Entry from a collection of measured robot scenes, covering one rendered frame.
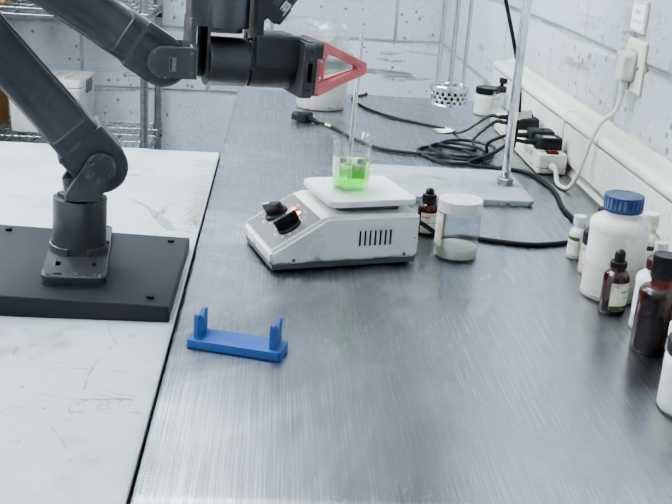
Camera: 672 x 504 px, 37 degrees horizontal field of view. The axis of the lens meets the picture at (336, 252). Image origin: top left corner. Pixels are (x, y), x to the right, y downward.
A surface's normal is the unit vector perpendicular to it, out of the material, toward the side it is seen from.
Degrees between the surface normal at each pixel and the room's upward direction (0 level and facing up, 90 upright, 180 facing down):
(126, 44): 92
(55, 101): 83
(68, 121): 78
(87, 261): 2
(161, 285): 2
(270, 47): 90
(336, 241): 90
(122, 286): 2
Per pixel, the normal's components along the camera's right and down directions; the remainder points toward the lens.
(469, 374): 0.06, -0.94
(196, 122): 0.05, 0.33
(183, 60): 0.30, 0.32
